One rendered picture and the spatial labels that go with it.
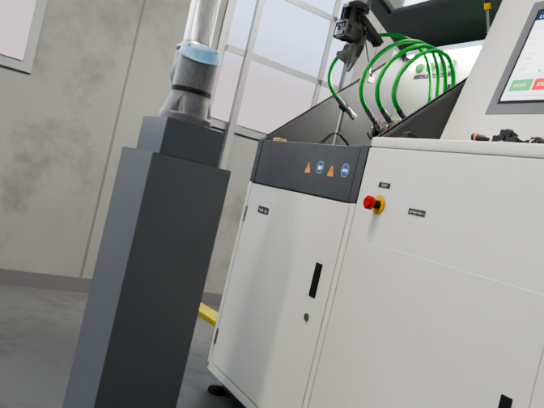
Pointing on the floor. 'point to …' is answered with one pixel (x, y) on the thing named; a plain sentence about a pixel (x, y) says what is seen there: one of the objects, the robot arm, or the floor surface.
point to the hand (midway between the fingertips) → (350, 69)
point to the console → (445, 265)
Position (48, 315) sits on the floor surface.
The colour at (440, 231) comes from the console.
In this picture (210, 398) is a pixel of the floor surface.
